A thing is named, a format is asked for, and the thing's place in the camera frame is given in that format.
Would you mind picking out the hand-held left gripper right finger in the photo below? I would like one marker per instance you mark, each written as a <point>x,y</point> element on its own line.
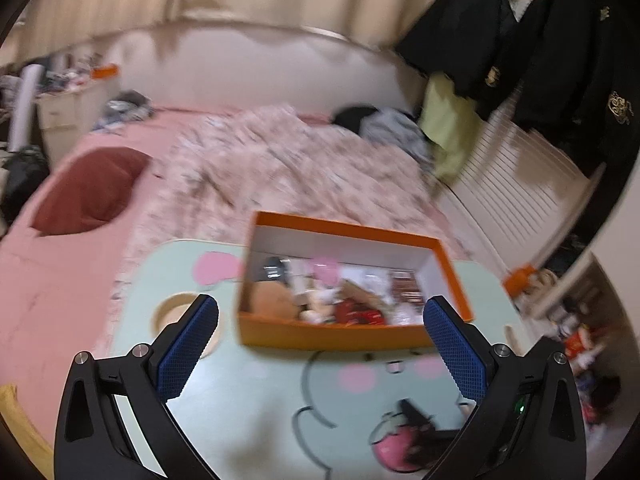
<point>457,355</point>

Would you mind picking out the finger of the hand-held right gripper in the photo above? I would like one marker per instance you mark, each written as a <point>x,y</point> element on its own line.
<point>419,416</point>

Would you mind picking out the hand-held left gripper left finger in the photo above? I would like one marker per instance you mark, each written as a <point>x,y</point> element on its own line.
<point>185,350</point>

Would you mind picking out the dark brown card box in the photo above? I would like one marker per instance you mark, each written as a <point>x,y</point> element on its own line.
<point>405,285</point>

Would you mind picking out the brown round plush toy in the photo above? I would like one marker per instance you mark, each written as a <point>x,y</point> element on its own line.
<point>272,300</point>

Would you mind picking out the orange cardboard box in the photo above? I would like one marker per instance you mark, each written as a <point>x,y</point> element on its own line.
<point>320,335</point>

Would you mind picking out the colourful clutter pile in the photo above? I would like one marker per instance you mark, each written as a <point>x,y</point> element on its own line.
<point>585,345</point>

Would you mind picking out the white slatted panel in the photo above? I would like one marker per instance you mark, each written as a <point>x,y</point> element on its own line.
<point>525,185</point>

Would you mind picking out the dark red pillow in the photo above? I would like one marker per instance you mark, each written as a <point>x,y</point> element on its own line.
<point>90,190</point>

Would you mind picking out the pink floral duvet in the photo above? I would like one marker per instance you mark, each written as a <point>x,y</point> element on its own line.
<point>300,170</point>

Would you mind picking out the yellow-green hanging garment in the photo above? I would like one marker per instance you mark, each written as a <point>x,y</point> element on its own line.
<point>450,125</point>

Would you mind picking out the grey garment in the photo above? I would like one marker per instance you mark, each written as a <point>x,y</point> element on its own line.
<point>395,132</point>

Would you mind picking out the black bag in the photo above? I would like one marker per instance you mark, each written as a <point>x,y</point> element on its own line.
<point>22,180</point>

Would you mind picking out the blue-grey clothes pile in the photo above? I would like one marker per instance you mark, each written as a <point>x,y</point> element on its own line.
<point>122,107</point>

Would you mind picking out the black garment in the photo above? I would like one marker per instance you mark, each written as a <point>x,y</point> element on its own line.
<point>355,116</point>

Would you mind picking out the white nightstand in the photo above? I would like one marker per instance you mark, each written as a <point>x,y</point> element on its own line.
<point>57,110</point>

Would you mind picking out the white paper roll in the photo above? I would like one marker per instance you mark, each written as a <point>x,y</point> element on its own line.
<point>22,110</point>

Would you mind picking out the small orange box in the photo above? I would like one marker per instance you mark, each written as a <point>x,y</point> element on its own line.
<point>105,71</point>

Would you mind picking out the white padded headboard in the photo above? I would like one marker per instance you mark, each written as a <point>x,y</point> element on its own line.
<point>280,70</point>

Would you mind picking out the black jacket with gold emblem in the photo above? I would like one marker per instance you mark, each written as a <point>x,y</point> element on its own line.
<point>575,60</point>
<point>460,35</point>

